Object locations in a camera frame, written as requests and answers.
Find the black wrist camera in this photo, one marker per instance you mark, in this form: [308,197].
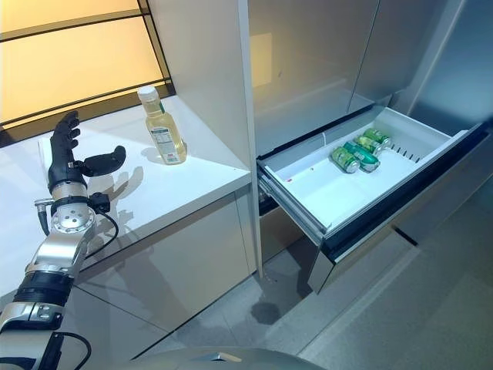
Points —
[101,201]

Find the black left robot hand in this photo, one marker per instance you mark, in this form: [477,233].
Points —
[61,162]

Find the yellow-green drink can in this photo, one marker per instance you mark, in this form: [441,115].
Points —
[369,143]
[379,135]
[344,159]

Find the white fridge drawer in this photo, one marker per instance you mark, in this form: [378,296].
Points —
[308,185]

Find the steel fridge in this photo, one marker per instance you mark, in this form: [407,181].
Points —
[308,77]

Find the white counter cabinet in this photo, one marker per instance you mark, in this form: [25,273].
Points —
[192,239]

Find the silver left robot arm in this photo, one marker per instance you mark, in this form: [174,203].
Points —
[71,221]

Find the dark green drink can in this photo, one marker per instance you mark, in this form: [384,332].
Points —
[364,157]

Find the grey robot torso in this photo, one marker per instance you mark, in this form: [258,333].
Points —
[215,356]

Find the black window frame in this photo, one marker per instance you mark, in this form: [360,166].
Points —
[38,32]

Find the clear yellow drink bottle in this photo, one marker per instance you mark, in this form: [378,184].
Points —
[165,135]

